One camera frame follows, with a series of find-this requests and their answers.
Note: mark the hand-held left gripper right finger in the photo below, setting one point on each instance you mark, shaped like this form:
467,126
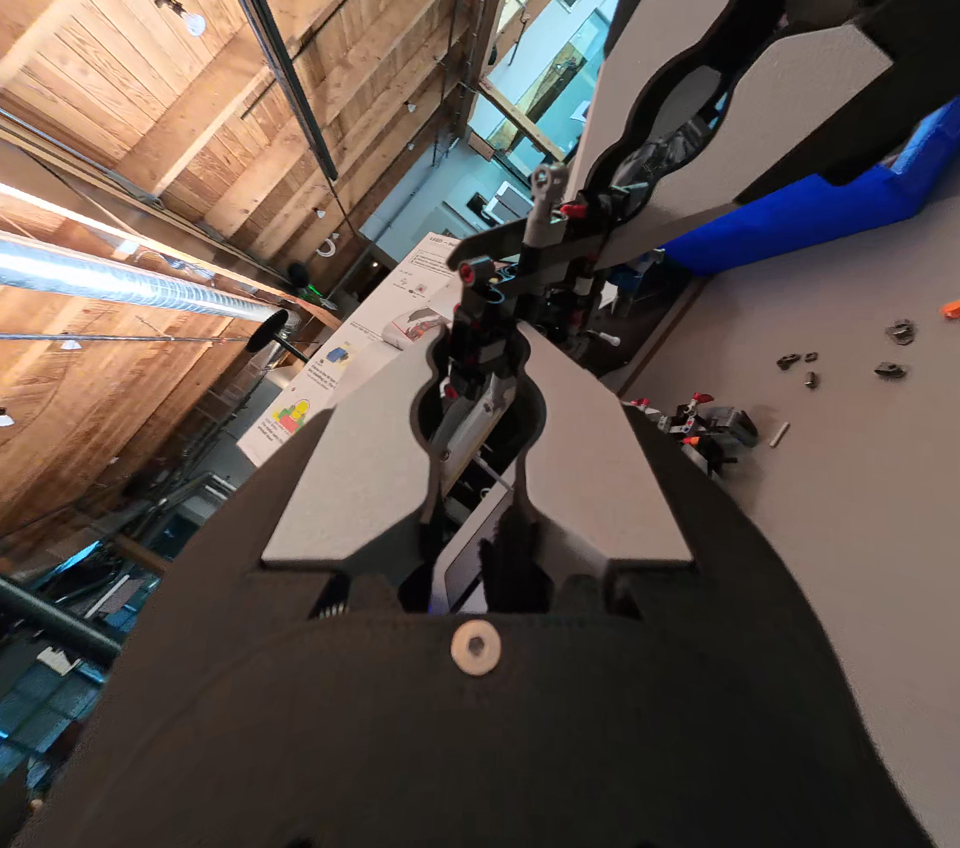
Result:
600,488

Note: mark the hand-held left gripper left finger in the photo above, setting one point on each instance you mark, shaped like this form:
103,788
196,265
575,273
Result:
352,481

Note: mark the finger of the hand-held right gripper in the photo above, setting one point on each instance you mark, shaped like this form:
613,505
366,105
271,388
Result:
795,113
667,16

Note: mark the grey orange lego car model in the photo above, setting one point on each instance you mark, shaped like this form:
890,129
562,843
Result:
712,424

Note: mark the black lego subassembly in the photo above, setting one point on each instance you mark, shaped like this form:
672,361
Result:
487,338

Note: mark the light grey lego axle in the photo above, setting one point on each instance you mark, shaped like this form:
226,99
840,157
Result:
780,434

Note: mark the dark grey curved lego piece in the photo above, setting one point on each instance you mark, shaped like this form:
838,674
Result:
900,332
891,370

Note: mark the orange lego piece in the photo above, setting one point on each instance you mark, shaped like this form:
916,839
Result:
951,310

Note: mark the blue bin with tag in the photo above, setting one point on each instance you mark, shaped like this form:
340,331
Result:
787,226

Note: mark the black disc on pole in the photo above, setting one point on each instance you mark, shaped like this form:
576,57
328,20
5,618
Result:
266,331

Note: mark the white printed instruction sheet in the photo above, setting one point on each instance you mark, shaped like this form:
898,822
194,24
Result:
420,263

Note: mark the ceiling spot lamp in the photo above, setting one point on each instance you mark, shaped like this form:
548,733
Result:
191,22

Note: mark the silver ventilation duct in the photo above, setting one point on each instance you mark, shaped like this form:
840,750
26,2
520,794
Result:
112,278

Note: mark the black ceiling rail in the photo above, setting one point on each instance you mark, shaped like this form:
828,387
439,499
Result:
262,31

